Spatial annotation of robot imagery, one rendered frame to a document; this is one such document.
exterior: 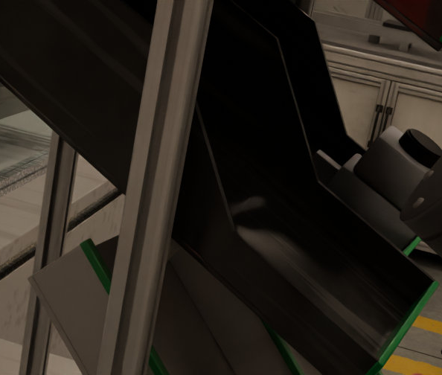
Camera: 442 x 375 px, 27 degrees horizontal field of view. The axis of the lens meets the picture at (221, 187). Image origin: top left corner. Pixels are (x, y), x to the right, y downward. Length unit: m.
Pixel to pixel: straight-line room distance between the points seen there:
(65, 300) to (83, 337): 0.02
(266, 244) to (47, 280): 0.11
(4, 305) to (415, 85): 3.05
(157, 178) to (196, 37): 0.06
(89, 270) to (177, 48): 0.14
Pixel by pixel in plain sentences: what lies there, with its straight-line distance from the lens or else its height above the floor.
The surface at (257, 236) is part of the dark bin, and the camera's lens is 0.49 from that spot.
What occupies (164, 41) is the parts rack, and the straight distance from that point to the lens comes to 0.40.
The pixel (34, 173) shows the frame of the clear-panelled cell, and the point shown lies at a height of 0.87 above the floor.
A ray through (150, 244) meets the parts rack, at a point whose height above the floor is 1.24.
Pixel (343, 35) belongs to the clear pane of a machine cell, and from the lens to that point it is 4.29.
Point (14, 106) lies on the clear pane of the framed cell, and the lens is 1.62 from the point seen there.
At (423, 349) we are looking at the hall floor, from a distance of 3.56.
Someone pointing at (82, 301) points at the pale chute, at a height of 1.18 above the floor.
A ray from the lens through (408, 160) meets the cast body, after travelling 0.59.
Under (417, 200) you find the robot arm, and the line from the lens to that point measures 0.24.
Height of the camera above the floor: 1.38
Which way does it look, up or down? 16 degrees down
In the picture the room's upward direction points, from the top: 11 degrees clockwise
